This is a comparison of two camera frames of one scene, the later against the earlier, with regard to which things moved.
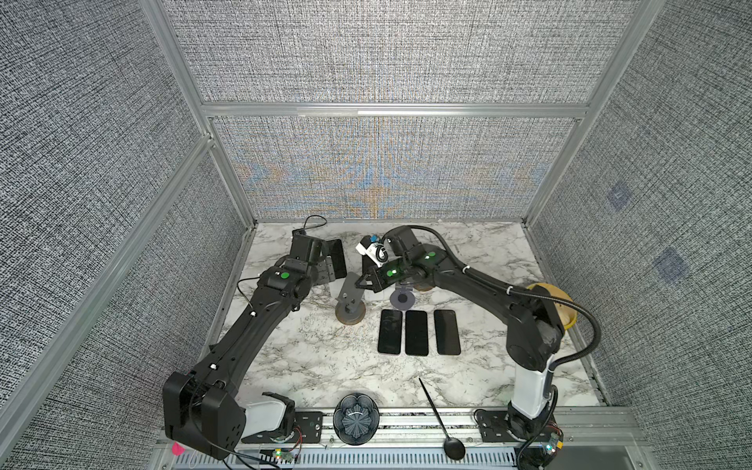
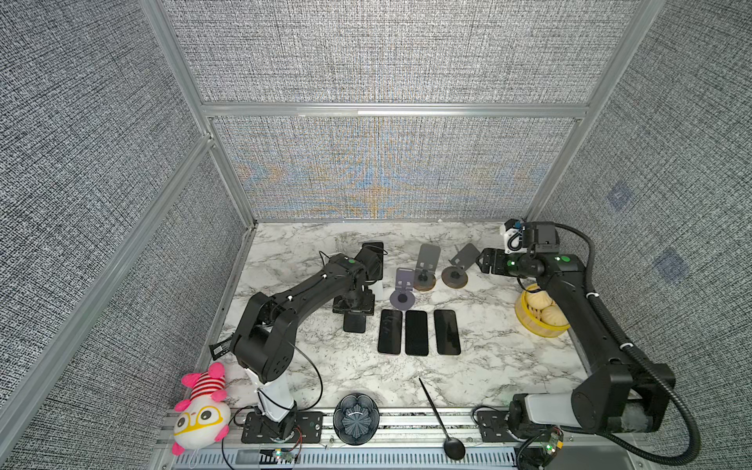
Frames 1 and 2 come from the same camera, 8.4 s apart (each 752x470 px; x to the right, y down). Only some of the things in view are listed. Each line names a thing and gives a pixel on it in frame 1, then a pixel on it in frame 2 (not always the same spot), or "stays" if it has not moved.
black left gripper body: [323, 272] → [363, 302]
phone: [416, 333] stays
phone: [391, 332] stays
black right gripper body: [393, 272] → [514, 264]
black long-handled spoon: [453, 447] stays
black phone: [448, 341] stays
